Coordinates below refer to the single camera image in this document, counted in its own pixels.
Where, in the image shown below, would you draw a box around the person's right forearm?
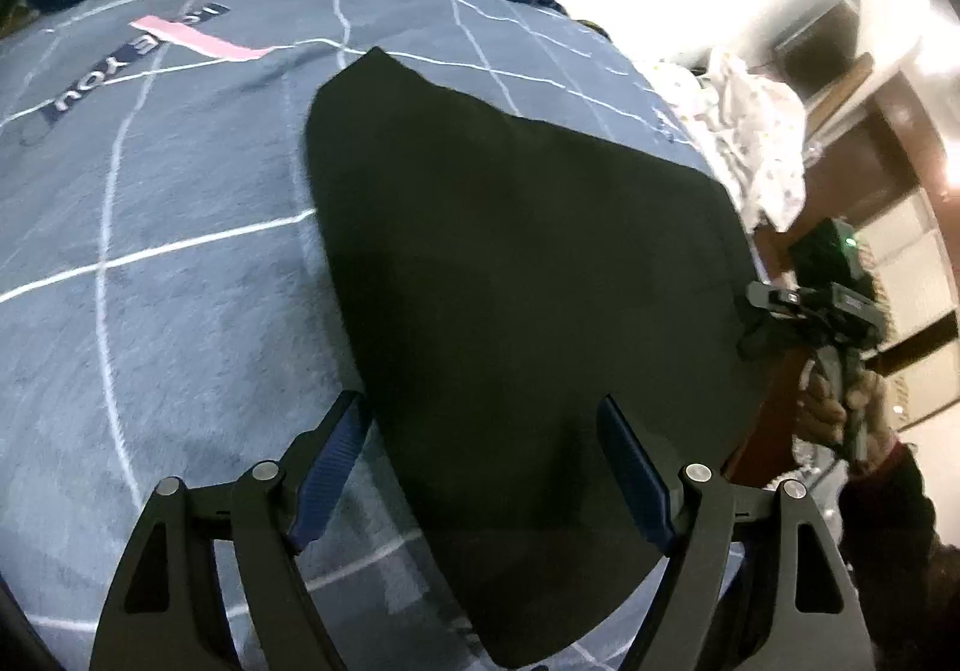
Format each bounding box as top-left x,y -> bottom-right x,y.
836,442 -> 960,671

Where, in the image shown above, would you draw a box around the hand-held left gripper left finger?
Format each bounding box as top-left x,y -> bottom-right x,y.
90,390 -> 374,671

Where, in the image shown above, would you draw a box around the white patterned cloth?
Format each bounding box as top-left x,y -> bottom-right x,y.
651,45 -> 812,233

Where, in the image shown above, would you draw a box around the black pants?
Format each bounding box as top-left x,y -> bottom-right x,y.
304,46 -> 767,670

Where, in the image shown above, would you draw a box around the dark wall screen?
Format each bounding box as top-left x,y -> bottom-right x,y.
772,0 -> 865,104

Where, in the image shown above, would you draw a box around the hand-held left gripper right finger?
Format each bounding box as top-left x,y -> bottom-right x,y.
596,395 -> 877,671

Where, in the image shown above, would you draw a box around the person's right hand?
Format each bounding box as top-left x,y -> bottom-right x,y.
793,356 -> 899,471

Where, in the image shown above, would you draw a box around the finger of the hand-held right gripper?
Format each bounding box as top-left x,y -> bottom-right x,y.
745,281 -> 802,321

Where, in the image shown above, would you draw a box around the blue checked bedsheet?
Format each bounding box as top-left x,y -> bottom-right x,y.
0,0 -> 751,671

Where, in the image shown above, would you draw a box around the brown wooden wardrobe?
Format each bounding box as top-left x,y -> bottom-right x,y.
799,52 -> 960,436

